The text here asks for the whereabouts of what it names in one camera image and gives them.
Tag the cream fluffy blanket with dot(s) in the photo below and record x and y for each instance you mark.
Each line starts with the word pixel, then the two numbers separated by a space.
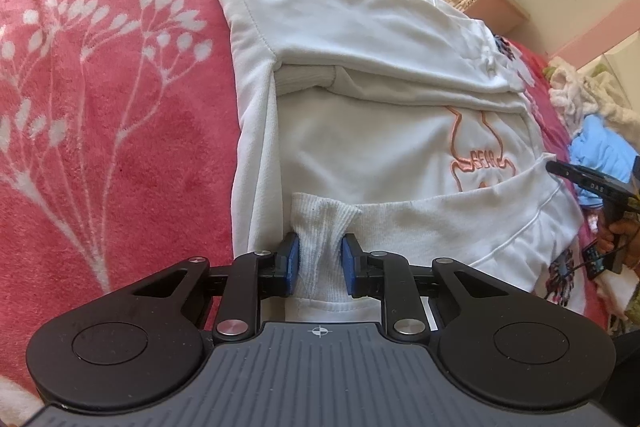
pixel 576 95

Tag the black smartphone lit screen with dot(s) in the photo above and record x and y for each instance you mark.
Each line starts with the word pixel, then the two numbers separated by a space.
pixel 594 261

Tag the pink floral bed blanket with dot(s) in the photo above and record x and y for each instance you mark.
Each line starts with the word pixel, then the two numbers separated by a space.
pixel 119 148

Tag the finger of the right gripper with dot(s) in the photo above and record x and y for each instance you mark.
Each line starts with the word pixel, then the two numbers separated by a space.
pixel 568 172

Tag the white sweatshirt orange bear outline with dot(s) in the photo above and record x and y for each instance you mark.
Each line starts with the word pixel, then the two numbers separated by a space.
pixel 398 121

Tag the blue folded garment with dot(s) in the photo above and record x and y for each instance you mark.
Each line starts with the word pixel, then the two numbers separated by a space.
pixel 599 148

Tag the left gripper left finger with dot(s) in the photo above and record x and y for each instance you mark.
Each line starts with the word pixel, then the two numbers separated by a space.
pixel 249 279

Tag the person's right hand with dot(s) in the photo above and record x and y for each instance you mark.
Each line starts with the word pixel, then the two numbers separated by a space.
pixel 624 232

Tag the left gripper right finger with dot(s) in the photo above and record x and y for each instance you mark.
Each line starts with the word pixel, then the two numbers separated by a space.
pixel 397 285

